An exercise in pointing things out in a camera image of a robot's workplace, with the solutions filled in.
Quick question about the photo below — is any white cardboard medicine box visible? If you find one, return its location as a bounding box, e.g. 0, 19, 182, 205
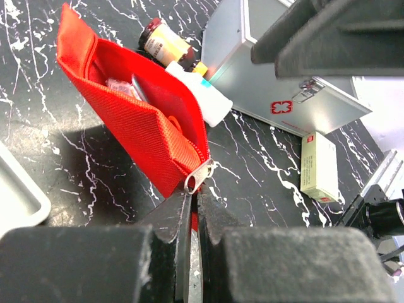
300, 132, 339, 203

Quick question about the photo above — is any white teal label bottle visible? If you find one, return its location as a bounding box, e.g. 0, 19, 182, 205
165, 61, 233, 128

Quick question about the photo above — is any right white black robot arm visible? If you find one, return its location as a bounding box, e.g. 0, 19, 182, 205
251, 1, 403, 241

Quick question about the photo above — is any grey divided plastic tray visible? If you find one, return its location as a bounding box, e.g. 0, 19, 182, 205
1, 144, 51, 235

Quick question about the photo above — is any red first aid pouch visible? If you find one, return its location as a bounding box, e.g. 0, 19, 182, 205
56, 3, 216, 231

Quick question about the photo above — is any bandage packets stack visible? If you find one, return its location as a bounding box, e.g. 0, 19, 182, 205
105, 74, 148, 103

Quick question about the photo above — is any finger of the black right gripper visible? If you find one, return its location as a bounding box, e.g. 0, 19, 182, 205
251, 0, 403, 78

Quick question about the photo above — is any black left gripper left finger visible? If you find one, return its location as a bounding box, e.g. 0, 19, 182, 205
1, 193, 192, 302

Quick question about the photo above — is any grey plastic medicine case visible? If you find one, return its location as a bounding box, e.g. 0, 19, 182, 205
201, 0, 371, 137

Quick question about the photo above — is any brown orange cap bottle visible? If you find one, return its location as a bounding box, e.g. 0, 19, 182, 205
138, 17, 208, 76

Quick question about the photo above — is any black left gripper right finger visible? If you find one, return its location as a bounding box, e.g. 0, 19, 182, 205
198, 187, 397, 302

